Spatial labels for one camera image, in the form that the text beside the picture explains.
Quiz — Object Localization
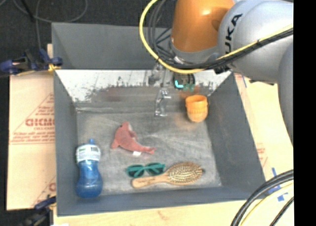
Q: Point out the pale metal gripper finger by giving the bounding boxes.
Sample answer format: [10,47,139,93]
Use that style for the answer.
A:
[160,89,172,118]
[154,89,163,118]

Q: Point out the grey metal bin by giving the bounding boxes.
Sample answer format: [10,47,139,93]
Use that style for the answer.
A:
[51,22,268,217]

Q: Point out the orange plastic cup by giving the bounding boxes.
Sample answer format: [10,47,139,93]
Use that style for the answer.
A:
[185,94,209,123]

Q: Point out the red plush toy shark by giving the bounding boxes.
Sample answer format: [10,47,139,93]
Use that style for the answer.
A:
[110,121,157,158]

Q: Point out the green sunglasses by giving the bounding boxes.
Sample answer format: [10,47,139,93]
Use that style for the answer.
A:
[125,162,166,179]

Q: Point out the wooden hairbrush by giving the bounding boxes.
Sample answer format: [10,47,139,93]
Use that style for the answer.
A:
[130,161,206,189]

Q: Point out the blue plastic bottle white label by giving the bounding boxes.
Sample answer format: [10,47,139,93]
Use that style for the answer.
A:
[75,138,104,199]

